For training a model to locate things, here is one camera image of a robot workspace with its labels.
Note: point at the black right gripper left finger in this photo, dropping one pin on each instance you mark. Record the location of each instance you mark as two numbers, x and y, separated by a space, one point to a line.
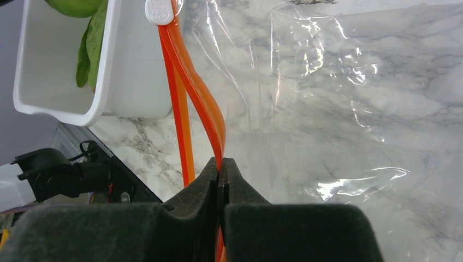
184 228

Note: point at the white plastic bin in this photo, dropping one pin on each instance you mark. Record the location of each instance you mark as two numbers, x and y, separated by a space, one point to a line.
131 82

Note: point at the green cabbage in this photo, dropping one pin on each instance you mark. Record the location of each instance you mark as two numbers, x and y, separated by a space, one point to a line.
75 8

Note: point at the green leafy vegetable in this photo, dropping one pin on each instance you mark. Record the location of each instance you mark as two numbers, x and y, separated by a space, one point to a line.
90 49

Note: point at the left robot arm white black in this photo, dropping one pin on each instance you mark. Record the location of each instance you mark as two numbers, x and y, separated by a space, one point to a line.
40 175

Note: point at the black mounting rail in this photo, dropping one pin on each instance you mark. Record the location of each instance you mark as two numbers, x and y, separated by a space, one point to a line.
123 185

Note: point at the clear zip bag orange zipper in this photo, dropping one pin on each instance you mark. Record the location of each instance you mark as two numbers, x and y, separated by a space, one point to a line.
344 102

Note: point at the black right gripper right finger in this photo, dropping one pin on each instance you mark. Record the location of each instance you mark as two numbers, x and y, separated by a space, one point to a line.
256 230

